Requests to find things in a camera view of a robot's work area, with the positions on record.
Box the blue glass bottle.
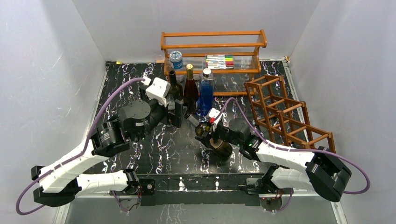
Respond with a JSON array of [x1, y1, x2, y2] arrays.
[[199, 68, 215, 116]]

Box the orange wooden shelf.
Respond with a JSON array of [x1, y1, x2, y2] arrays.
[[160, 29, 268, 80]]

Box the silver capped wine bottle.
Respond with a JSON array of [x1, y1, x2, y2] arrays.
[[184, 112, 233, 160]]

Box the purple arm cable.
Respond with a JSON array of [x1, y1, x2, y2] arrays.
[[15, 77, 146, 216], [216, 97, 371, 212]]

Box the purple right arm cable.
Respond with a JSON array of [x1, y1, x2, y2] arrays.
[[216, 97, 371, 212]]

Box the blue lidded jar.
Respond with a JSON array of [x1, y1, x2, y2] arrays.
[[169, 50, 183, 70]]

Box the marker pen set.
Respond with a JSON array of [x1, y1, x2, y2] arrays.
[[205, 54, 235, 70]]

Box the gold foil wine bottle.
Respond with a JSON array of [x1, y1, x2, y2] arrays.
[[184, 64, 199, 114]]

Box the wooden wine rack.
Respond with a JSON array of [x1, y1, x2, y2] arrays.
[[244, 75, 336, 153]]

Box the dark green wine bottle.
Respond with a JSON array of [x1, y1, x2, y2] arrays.
[[169, 70, 185, 106]]

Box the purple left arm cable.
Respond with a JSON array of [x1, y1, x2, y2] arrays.
[[15, 77, 146, 216]]

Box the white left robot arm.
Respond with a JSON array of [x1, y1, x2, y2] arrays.
[[31, 99, 184, 207]]

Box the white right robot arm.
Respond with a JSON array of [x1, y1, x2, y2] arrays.
[[195, 119, 352, 202]]

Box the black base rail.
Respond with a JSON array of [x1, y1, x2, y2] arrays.
[[138, 173, 281, 206]]

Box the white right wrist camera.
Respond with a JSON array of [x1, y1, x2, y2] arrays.
[[207, 108, 220, 125]]

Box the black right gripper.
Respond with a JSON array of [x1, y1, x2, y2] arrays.
[[195, 119, 242, 148]]

